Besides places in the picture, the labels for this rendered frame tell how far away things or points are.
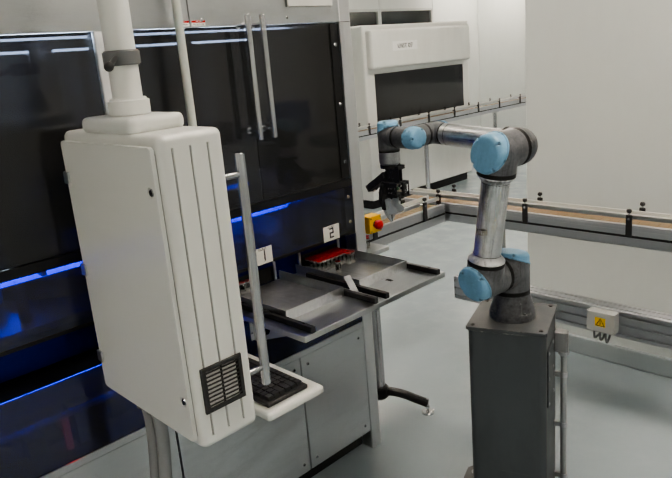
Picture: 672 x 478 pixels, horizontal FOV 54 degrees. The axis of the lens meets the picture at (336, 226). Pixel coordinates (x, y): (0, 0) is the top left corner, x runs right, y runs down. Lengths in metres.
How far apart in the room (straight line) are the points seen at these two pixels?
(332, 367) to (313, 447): 0.32
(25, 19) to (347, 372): 1.75
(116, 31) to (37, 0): 0.35
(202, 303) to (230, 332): 0.11
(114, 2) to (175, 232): 0.55
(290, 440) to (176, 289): 1.28
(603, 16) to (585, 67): 0.25
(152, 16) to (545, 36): 2.15
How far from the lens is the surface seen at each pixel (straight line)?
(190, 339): 1.56
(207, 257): 1.54
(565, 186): 3.65
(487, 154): 1.96
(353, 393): 2.86
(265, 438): 2.58
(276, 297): 2.33
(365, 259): 2.65
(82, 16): 2.00
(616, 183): 3.54
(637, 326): 3.03
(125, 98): 1.66
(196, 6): 2.18
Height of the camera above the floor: 1.68
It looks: 14 degrees down
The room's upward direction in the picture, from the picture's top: 5 degrees counter-clockwise
